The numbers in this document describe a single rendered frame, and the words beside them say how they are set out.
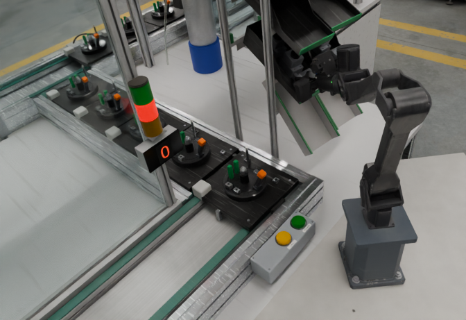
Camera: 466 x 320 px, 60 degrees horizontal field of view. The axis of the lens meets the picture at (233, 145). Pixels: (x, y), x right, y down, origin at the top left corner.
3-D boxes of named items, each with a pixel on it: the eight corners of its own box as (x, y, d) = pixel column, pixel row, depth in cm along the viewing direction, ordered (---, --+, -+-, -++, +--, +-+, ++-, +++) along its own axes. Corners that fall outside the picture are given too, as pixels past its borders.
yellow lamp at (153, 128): (166, 130, 106) (162, 114, 103) (152, 139, 104) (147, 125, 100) (154, 123, 109) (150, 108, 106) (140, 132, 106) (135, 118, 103)
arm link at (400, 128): (435, 100, 72) (419, 77, 76) (395, 107, 72) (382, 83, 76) (397, 197, 97) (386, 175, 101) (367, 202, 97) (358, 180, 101)
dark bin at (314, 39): (331, 39, 115) (342, 19, 109) (299, 56, 110) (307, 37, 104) (270, -21, 124) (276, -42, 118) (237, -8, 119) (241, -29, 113)
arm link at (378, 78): (433, 108, 74) (423, 52, 75) (388, 116, 74) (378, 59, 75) (375, 121, 104) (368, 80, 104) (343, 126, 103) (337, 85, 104)
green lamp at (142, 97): (157, 98, 100) (152, 81, 97) (141, 108, 97) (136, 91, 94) (145, 91, 103) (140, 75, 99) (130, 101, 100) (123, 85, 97)
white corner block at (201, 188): (213, 193, 130) (211, 184, 127) (202, 201, 127) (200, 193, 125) (202, 187, 132) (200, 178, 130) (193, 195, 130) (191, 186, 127)
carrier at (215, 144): (239, 153, 143) (235, 124, 135) (190, 193, 131) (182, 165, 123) (193, 128, 157) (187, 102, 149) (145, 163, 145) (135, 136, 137)
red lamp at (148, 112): (162, 114, 103) (157, 98, 100) (147, 124, 100) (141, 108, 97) (150, 108, 106) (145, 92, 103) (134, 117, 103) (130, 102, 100)
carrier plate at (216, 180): (299, 183, 128) (299, 178, 127) (249, 232, 116) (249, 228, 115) (243, 154, 142) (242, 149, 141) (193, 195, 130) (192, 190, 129)
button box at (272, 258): (315, 234, 119) (315, 221, 115) (270, 284, 108) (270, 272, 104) (296, 222, 123) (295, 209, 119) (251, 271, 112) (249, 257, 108)
